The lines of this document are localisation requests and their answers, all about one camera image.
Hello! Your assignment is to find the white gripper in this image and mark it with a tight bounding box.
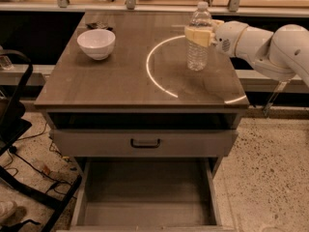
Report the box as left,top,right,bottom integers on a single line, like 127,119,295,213
184,19,248,56

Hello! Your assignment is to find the clear plastic water bottle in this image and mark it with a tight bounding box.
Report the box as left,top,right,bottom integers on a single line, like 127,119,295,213
184,2,212,72

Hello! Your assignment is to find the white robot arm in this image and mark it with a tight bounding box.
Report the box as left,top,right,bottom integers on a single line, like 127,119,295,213
184,20,309,86

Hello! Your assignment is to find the white ceramic bowl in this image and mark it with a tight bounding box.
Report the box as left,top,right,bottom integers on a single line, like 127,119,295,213
77,29,116,60

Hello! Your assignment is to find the small dark object on table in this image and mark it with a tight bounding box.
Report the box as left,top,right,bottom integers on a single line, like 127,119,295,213
86,22,113,31

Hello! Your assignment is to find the wooden drawer cabinet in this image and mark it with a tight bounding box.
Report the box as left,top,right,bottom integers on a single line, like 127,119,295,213
34,11,250,232

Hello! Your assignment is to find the open bottom drawer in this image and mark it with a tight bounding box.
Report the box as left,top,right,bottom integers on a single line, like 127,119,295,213
70,159,225,232

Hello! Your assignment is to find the white shoe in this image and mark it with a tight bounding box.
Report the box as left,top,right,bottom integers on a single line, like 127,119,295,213
0,201,17,222

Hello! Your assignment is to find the metal shelf rail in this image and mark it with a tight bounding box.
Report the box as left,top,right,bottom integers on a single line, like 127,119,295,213
0,0,309,17

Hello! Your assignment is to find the closed drawer with black handle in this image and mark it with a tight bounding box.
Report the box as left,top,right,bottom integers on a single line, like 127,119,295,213
50,130,238,158

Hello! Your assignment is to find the black cart frame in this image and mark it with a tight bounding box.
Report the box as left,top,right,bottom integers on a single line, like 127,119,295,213
0,48,82,232

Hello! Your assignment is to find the black floor cable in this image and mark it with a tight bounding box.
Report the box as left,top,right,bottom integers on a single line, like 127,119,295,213
0,123,78,200

